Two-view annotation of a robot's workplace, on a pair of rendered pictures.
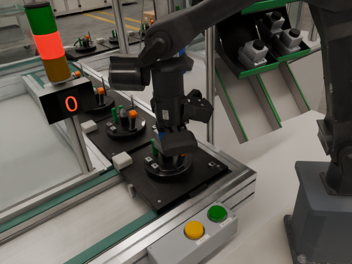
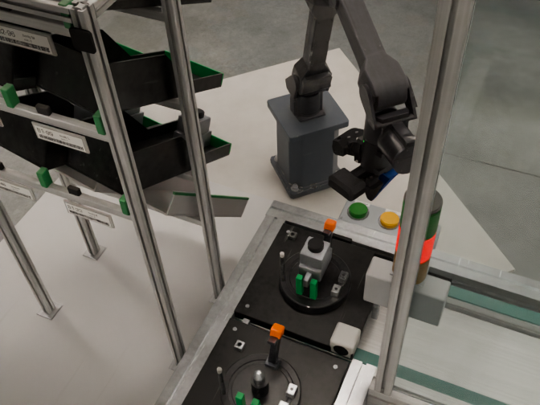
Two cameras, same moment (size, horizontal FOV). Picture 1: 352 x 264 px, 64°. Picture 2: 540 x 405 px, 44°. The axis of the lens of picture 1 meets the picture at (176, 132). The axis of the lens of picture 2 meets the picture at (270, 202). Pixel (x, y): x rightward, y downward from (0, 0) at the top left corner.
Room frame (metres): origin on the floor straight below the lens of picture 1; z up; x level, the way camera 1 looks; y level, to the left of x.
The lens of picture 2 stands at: (1.06, 0.65, 2.04)
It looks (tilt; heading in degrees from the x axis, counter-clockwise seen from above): 48 degrees down; 241
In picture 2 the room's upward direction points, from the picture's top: 3 degrees counter-clockwise
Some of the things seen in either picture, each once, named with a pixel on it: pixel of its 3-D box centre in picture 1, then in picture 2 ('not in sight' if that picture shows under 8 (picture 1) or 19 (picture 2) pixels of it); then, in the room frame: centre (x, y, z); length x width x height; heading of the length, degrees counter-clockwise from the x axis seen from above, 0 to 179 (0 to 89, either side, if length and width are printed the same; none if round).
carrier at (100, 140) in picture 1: (124, 118); (259, 383); (0.83, 0.17, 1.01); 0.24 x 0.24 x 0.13; 34
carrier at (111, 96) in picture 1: (95, 96); not in sight; (1.04, 0.31, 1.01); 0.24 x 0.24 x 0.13; 34
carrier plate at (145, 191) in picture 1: (168, 166); (315, 285); (0.62, 0.03, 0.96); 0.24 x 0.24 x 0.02; 34
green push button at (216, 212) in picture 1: (217, 213); (357, 211); (0.44, -0.08, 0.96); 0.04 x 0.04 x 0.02
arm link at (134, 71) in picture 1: (142, 61); (396, 124); (0.48, 0.05, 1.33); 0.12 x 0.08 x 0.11; 78
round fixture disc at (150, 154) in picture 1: (168, 161); (315, 280); (0.62, 0.03, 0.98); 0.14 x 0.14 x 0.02
